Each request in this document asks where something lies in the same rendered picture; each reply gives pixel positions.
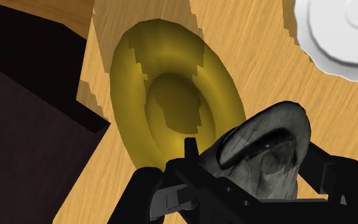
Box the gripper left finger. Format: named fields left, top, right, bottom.
left=106, top=137, right=260, bottom=224

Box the white plate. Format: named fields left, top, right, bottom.
left=293, top=0, right=358, bottom=83

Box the yellow plate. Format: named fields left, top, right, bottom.
left=109, top=18, right=247, bottom=172

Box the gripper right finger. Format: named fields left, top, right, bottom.
left=297, top=141, right=358, bottom=224

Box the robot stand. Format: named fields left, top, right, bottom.
left=0, top=0, right=111, bottom=224

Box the grey cup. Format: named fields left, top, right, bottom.
left=197, top=100, right=312, bottom=200

